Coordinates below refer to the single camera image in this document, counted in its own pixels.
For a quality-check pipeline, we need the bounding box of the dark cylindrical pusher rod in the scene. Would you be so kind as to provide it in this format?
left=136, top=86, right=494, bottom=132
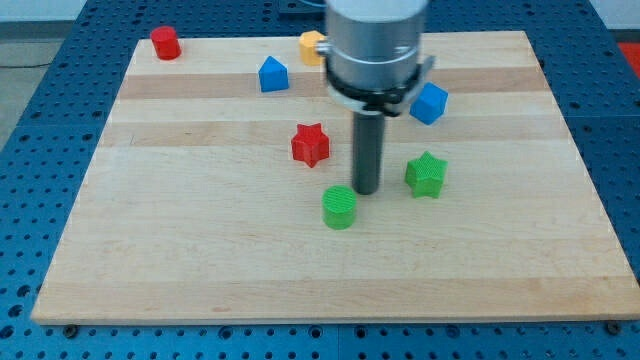
left=352, top=113, right=385, bottom=195

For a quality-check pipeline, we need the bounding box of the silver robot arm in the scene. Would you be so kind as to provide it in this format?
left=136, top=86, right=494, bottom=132
left=316, top=0, right=434, bottom=195

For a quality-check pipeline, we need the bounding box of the red star block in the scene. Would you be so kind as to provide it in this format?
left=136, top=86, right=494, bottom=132
left=291, top=123, right=330, bottom=168

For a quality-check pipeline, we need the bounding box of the green star block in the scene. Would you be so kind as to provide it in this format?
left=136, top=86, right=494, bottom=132
left=405, top=151, right=448, bottom=198

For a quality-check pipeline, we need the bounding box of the wooden board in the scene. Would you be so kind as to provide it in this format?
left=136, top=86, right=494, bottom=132
left=32, top=31, right=639, bottom=325

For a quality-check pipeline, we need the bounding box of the blue cube block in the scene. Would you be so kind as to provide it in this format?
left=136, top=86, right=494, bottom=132
left=409, top=82, right=448, bottom=125

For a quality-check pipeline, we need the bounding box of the green cylinder block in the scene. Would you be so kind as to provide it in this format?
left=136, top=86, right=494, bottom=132
left=321, top=185, right=357, bottom=230

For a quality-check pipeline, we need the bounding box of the yellow hexagon block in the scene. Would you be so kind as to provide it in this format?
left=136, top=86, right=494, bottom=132
left=298, top=30, right=326, bottom=66

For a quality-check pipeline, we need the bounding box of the blue pentagon house block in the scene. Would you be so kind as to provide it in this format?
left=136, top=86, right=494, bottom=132
left=258, top=56, right=289, bottom=93

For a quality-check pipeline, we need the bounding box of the red cylinder block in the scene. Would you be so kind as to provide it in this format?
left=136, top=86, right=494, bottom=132
left=150, top=26, right=182, bottom=60

